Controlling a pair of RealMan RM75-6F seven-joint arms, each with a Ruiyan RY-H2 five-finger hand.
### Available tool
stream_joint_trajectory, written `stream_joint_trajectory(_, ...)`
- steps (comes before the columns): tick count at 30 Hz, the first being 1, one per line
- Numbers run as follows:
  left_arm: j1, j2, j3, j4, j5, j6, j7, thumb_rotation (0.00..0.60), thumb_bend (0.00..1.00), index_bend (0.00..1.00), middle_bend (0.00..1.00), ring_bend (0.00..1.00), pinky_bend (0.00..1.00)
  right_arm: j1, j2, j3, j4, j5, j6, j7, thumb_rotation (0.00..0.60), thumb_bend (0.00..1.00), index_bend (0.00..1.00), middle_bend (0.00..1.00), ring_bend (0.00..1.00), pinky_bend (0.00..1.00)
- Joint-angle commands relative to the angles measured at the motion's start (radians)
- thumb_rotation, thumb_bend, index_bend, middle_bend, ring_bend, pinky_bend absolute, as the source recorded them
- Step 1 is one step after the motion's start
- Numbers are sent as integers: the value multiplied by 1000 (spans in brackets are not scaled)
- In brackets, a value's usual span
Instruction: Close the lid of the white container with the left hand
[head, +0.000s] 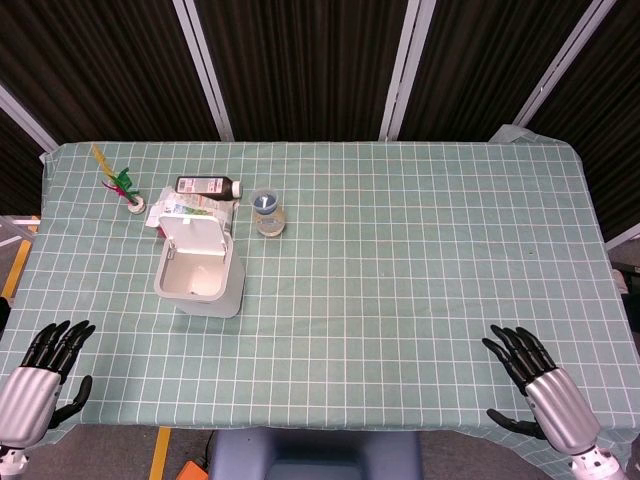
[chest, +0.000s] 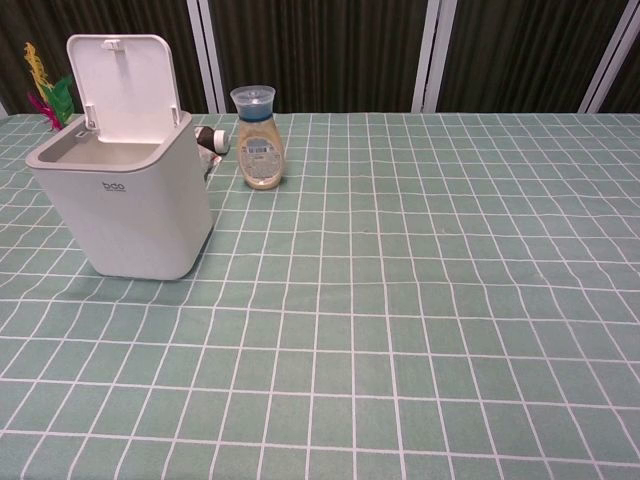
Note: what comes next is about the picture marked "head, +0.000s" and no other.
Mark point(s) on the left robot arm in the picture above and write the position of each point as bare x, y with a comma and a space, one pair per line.
11, 459

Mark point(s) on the flat printed packet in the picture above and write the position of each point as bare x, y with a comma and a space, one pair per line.
192, 207

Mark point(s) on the orange box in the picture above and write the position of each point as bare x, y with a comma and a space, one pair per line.
194, 471

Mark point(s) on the white open-lid container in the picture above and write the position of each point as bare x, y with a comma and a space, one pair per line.
197, 265

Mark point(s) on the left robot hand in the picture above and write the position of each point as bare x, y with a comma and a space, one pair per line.
31, 391

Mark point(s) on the colourful feather shuttlecock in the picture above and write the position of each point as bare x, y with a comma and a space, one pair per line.
122, 182

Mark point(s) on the brown medicine bottle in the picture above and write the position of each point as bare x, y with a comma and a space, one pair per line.
207, 187

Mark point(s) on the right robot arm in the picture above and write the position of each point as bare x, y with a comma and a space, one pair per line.
597, 462

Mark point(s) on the green grid tablecloth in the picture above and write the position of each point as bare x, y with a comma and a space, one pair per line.
350, 280

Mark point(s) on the white partition frame post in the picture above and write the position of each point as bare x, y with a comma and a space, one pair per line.
202, 67
25, 122
402, 67
560, 62

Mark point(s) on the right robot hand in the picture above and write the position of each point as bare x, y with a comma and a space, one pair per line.
560, 400

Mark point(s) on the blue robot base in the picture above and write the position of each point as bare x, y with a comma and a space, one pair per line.
314, 455

